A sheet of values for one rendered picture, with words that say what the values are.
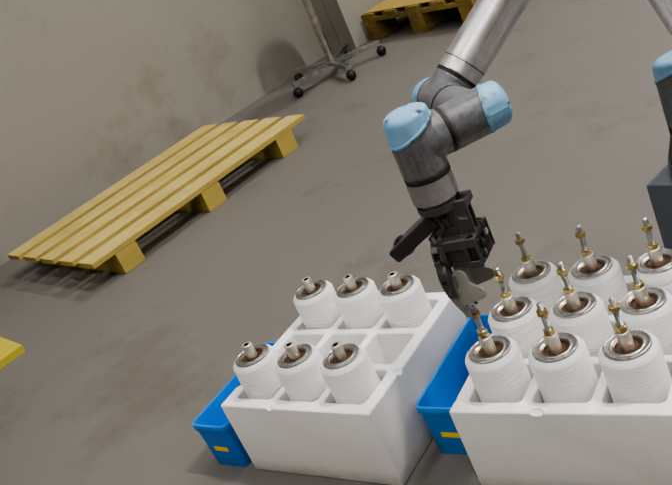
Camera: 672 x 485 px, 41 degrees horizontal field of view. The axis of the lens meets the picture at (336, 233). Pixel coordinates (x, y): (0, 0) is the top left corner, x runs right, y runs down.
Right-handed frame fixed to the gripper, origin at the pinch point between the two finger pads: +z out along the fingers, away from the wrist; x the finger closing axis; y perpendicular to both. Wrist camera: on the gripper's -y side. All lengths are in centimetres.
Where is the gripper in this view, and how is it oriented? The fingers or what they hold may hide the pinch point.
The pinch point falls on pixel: (466, 303)
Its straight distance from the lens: 152.0
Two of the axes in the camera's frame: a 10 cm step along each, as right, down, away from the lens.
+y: 8.4, -1.5, -5.2
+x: 3.8, -5.2, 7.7
